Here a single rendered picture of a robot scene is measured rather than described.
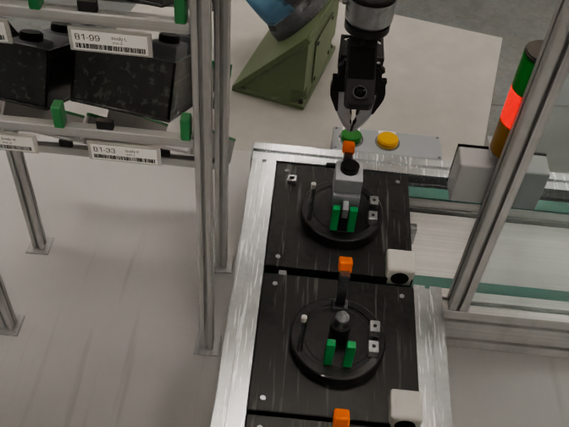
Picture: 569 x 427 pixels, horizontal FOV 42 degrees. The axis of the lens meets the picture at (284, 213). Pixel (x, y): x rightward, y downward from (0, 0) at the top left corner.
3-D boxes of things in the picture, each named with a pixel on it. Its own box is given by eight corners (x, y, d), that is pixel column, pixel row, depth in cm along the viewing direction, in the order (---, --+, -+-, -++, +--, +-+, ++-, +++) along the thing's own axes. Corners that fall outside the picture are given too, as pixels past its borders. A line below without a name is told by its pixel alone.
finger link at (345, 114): (350, 113, 134) (357, 70, 127) (350, 135, 130) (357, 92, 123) (333, 112, 134) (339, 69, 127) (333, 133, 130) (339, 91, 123)
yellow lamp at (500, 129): (488, 135, 100) (497, 106, 97) (524, 139, 100) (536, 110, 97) (491, 160, 97) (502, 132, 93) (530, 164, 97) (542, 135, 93)
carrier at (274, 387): (262, 280, 121) (267, 228, 111) (411, 295, 120) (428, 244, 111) (246, 418, 104) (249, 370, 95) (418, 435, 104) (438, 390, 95)
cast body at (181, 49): (159, 76, 110) (163, 28, 107) (187, 82, 109) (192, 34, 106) (135, 87, 102) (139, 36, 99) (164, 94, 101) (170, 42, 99)
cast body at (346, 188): (332, 180, 126) (337, 149, 121) (358, 183, 126) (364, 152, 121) (330, 217, 121) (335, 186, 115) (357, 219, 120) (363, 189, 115)
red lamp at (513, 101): (498, 106, 97) (508, 74, 93) (536, 109, 97) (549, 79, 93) (502, 131, 93) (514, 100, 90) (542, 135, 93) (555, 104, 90)
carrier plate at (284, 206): (276, 169, 138) (277, 161, 136) (406, 183, 138) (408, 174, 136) (263, 272, 122) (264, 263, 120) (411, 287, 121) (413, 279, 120)
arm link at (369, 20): (398, 10, 110) (342, 5, 110) (392, 37, 114) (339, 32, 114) (395, -16, 115) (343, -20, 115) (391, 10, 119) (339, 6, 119)
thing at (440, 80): (168, -26, 204) (168, -36, 201) (499, 47, 190) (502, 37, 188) (39, 135, 157) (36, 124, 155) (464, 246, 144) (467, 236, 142)
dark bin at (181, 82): (151, 63, 118) (155, 15, 116) (230, 80, 117) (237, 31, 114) (69, 101, 93) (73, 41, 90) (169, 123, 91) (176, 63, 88)
